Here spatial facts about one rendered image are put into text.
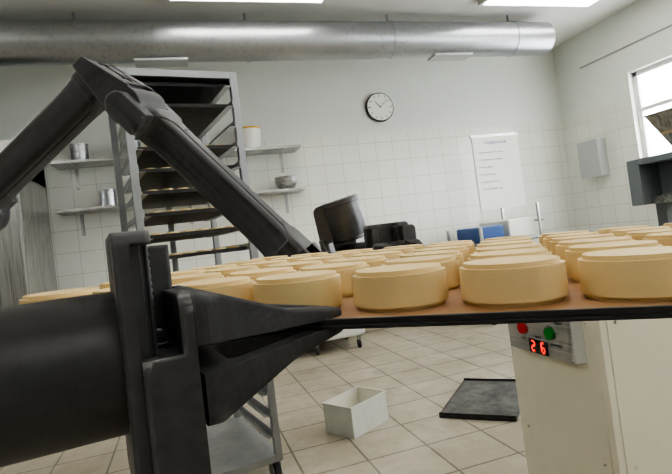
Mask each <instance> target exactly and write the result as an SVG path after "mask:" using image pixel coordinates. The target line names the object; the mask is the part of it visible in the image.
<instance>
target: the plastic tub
mask: <svg viewBox="0 0 672 474"><path fill-rule="evenodd" d="M385 392H387V391H385V390H379V389H372V388H366V387H359V386H356V387H354V388H352V389H350V390H348V391H346V392H344V393H341V394H339V395H337V396H335V397H333V398H331V399H329V400H326V401H324V402H322V403H321V404H323V410H324V418H325V426H326V432H328V433H332V434H336V435H340V436H344V437H348V438H352V439H356V438H358V437H360V436H361V435H363V434H365V433H366V432H368V431H370V430H372V429H373V428H375V427H377V426H379V425H380V424H382V423H384V422H385V421H387V420H389V417H388V409H387V402H386V394H385Z"/></svg>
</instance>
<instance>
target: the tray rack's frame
mask: <svg viewBox="0 0 672 474"><path fill-rule="evenodd" d="M126 72H127V74H129V75H130V76H132V77H134V78H135V79H137V80H139V81H140V82H171V83H203V84H226V83H227V82H228V80H229V79H230V75H229V72H214V71H191V70H167V69H144V68H126ZM108 119H109V128H110V137H111V145H112V154H113V163H114V171H115V180H116V189H117V197H118V206H119V215H120V223H121V232H126V231H128V223H127V215H126V206H125V197H124V189H123V180H122V171H121V163H120V154H119V146H118V137H117V128H116V122H115V121H114V120H112V118H111V117H110V116H109V115H108ZM212 240H213V248H218V247H220V242H219V236H216V237H212ZM170 249H171V254H173V253H177V249H176V241H170ZM214 257H215V265H220V264H222V259H221V253H217V254H214ZM172 266H173V272H176V271H179V266H178V258H176V259H172ZM233 415H234V417H231V418H229V419H227V420H226V421H225V422H222V423H220V424H216V425H212V426H207V425H206V428H207V437H208V446H209V455H210V464H211V473H212V474H244V473H246V472H249V471H252V470H255V469H258V468H261V467H264V466H267V465H269V471H270V474H274V471H273V463H275V462H277V459H276V455H275V454H274V450H273V444H271V443H270V442H269V441H268V440H267V439H266V438H265V437H263V436H262V435H261V434H260V433H259V432H258V431H256V430H255V429H254V428H253V427H252V426H251V425H250V424H248V423H247V422H246V421H245V420H244V419H243V418H242V417H241V416H240V415H239V414H238V413H237V412H235V413H234V414H233Z"/></svg>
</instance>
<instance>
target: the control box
mask: <svg viewBox="0 0 672 474"><path fill-rule="evenodd" d="M517 324H518V323H515V324H508V329H509V336H510V343H511V346H513V347H516V348H520V349H523V350H527V351H530V352H533V353H537V354H540V355H544V356H547V357H551V358H554V359H558V360H561V361H565V362H568V363H572V364H575V365H579V364H583V363H587V356H586V349H585V342H584V335H583V328H582V321H575V322H545V323H525V325H526V327H527V332H526V333H525V334H521V333H520V332H519V331H518V329H517ZM546 327H550V328H551V329H552V330H553V331H554V339H553V340H547V339H546V338H545V337H544V334H543V331H544V328H546ZM531 340H534V342H535V347H536V350H535V349H534V347H533V349H534V350H535V352H534V351H533V350H532V348H531V346H532V345H534V342H532V345H531ZM541 342H543V343H544V345H545V348H544V349H545V352H546V353H545V354H542V352H544V349H542V352H541V347H540V343H541Z"/></svg>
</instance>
